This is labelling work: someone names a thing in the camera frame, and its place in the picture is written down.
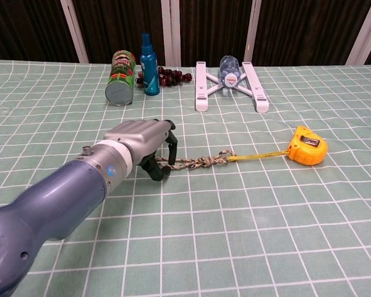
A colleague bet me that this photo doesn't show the braided beige rope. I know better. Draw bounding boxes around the braided beige rope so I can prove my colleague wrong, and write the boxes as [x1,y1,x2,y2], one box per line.
[154,149,235,171]

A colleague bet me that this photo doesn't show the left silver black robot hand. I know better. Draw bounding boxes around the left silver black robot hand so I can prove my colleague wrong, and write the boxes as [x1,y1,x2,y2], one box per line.
[103,118,179,183]

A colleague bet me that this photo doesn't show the clear plastic water bottle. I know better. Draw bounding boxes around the clear plastic water bottle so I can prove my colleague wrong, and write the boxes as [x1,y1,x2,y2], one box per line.
[219,55,242,90]

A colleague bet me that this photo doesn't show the white frame post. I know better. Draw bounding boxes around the white frame post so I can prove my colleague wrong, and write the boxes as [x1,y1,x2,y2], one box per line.
[243,0,262,66]
[344,0,371,66]
[60,0,90,64]
[160,0,182,67]

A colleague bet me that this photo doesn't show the white folding laptop stand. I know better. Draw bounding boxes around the white folding laptop stand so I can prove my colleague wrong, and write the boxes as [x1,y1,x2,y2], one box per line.
[194,61,271,113]

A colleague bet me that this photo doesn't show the blue spray bottle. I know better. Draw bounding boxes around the blue spray bottle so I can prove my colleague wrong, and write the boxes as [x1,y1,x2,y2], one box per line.
[140,32,161,96]

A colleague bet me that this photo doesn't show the green checkered tablecloth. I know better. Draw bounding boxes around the green checkered tablecloth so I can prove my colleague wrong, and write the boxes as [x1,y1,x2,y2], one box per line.
[0,58,371,297]

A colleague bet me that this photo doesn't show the dark red grape bunch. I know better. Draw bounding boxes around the dark red grape bunch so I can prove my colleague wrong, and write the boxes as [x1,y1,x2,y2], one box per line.
[137,66,193,87]

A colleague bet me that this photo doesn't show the yellow tape measure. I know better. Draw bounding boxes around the yellow tape measure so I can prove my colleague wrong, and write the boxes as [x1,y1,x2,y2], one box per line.
[228,125,329,166]

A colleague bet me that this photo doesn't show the green Pringles can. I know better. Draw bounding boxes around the green Pringles can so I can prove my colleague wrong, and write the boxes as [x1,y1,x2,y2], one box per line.
[104,50,137,107]

